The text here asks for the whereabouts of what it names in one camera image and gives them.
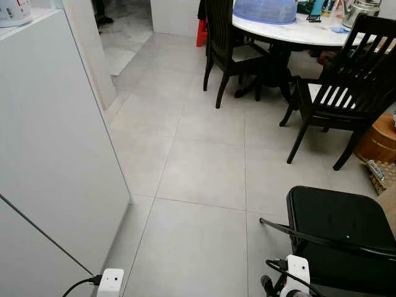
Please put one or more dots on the red plastic stool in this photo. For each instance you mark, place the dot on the red plastic stool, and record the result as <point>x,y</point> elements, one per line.
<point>201,32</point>

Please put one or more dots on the blue cloth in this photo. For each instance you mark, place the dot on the blue cloth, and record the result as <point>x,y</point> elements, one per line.
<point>340,28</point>

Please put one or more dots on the blue plastic food cover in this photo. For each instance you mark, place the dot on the blue plastic food cover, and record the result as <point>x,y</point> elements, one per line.
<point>266,9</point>

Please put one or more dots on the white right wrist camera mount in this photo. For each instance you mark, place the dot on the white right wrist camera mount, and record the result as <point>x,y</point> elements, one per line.
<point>297,272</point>

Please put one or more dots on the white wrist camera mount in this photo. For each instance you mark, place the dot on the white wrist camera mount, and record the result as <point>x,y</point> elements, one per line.
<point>110,283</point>
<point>297,272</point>

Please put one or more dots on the round white dining table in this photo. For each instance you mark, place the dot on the round white dining table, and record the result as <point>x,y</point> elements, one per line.
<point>278,31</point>

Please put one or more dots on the light wooden board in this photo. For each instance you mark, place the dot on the light wooden board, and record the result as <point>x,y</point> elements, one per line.
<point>390,207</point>

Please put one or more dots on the white cabinet panel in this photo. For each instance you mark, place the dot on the white cabinet panel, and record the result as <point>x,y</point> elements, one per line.
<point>55,124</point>

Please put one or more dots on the white rice cooker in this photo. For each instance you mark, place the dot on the white rice cooker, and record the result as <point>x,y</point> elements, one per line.
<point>12,9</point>

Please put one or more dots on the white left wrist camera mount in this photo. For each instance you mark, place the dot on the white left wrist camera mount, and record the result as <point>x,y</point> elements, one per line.
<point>110,283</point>

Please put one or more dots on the steel kettle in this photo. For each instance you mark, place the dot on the steel kettle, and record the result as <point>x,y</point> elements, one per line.
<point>362,9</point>

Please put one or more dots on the round wooden bucket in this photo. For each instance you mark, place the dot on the round wooden bucket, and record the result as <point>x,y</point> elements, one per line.
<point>378,139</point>

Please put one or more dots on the dark wooden dining chair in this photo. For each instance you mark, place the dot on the dark wooden dining chair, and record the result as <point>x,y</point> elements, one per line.
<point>216,18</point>
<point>377,26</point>

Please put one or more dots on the black phone stand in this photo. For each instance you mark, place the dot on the black phone stand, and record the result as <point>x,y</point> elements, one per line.
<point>314,12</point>

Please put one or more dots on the cardboard egg tray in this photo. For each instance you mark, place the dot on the cardboard egg tray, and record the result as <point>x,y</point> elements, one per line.
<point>383,176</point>

